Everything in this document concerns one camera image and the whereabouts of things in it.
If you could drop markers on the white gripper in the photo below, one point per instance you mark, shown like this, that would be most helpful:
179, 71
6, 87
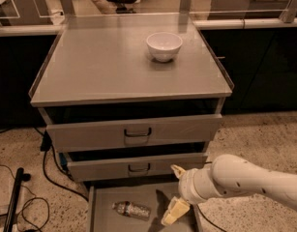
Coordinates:
189, 186

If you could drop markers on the grey desk background right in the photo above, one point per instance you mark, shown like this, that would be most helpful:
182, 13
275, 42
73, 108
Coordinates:
239, 9

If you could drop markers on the clear acrylic barrier panel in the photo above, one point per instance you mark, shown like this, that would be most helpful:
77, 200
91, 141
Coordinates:
200, 9

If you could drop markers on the black pole on floor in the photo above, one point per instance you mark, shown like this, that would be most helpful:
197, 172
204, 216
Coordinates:
20, 176

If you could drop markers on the grey drawer cabinet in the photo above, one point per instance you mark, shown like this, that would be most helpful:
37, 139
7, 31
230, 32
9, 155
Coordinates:
100, 69

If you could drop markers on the grey cabinet background left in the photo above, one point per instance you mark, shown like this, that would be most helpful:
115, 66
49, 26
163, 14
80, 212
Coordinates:
24, 12

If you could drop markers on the clear plastic water bottle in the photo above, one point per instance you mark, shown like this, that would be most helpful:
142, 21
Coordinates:
132, 210

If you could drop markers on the black middle drawer handle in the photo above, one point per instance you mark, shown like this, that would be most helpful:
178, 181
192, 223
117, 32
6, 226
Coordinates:
139, 167

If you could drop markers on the grey bottom drawer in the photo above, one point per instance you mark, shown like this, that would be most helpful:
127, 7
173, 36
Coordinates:
154, 192

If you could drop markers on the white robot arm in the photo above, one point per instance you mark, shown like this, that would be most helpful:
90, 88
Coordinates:
228, 176

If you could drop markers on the grey metal post right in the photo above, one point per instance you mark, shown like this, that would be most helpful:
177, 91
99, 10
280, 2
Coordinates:
289, 13

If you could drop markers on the grey metal post left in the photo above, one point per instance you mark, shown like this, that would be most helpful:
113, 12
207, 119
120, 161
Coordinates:
68, 7

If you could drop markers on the grey middle drawer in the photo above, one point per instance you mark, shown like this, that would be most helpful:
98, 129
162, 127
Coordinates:
134, 162

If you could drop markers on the black drawer handle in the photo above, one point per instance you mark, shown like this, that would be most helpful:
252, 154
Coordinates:
132, 134
139, 167

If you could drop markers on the white ceramic bowl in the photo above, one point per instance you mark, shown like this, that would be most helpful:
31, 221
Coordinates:
164, 46

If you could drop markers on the grey top drawer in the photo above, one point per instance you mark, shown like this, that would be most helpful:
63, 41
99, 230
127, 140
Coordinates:
89, 136

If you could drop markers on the grey drawer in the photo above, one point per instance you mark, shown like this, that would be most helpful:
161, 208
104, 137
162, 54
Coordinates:
154, 192
134, 162
89, 136

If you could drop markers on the white ledge rail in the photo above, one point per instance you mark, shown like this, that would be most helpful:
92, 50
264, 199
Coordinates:
258, 23

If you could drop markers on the black top drawer handle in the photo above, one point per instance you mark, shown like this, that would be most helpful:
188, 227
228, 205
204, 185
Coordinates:
132, 134

